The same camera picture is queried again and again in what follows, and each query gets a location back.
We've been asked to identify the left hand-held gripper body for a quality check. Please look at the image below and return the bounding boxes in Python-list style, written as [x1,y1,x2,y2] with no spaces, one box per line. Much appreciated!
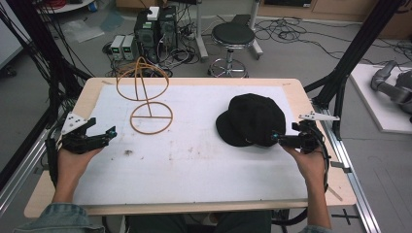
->
[48,111,102,155]

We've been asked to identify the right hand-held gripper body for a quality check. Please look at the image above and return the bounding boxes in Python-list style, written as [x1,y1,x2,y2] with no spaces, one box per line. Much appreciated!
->
[297,111,341,154]

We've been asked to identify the black cap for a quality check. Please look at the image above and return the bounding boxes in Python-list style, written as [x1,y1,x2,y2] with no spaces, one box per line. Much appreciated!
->
[215,92,288,149]

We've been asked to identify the person's right hand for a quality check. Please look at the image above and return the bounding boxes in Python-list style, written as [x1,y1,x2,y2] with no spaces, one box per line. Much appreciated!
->
[282,145,326,185]

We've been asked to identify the person's left hand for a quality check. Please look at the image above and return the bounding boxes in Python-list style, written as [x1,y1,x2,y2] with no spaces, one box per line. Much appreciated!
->
[56,147,102,185]

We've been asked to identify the wooden hat stand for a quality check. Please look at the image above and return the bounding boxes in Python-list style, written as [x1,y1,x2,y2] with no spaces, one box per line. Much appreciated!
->
[115,56,174,136]

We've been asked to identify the wooden table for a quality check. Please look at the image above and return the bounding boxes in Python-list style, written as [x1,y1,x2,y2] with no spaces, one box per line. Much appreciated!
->
[23,77,358,218]

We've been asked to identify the white board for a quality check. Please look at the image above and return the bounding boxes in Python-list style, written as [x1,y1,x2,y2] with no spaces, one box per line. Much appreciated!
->
[349,62,412,135]

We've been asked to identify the grey power supply unit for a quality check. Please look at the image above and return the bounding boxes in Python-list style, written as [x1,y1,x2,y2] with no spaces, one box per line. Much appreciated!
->
[121,34,137,61]
[109,34,126,61]

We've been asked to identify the person's denim right sleeve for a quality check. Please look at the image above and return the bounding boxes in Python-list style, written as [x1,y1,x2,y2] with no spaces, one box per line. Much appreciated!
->
[298,224,335,233]

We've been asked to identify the person's denim sleeve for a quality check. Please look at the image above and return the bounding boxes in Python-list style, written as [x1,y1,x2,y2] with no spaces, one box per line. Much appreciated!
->
[298,224,335,233]
[12,202,105,233]

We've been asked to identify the clear plastic sheet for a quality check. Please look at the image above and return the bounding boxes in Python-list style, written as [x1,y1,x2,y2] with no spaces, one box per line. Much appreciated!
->
[60,18,106,44]

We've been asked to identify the white table mat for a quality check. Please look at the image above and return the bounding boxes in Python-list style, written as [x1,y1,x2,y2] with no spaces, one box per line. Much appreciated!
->
[72,84,309,207]

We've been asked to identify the person's denim left sleeve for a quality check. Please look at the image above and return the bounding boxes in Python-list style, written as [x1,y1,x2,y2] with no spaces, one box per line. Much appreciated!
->
[12,202,105,233]

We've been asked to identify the black computer tower green label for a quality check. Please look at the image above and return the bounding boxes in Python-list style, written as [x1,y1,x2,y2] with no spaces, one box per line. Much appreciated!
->
[133,11,160,63]

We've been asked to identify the white panel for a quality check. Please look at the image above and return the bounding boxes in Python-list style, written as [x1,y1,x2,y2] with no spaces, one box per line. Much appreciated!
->
[0,0,24,70]

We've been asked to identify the black round stool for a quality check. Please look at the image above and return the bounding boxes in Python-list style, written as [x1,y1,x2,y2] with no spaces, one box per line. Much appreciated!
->
[207,21,258,79]

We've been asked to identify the white round table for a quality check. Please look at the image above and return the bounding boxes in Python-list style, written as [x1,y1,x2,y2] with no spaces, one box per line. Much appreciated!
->
[36,0,95,15]

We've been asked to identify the white box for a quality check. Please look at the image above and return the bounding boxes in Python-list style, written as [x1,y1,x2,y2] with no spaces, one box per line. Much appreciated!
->
[146,6,160,21]

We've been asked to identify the white stand legs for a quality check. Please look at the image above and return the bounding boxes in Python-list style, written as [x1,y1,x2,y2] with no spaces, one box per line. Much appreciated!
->
[193,0,264,63]

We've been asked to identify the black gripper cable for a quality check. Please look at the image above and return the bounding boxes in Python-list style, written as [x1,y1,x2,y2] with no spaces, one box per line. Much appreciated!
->
[45,134,60,189]
[318,127,332,193]

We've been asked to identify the aluminium rail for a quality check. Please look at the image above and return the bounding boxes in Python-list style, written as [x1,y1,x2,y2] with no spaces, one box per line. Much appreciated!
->
[0,127,51,216]
[311,99,383,233]

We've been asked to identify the black floor cables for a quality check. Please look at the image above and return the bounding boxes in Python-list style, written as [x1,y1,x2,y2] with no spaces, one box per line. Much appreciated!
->
[254,17,412,67]

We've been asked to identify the black frame post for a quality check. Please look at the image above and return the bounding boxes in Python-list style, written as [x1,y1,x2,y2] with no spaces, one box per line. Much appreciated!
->
[4,0,93,108]
[303,0,407,141]

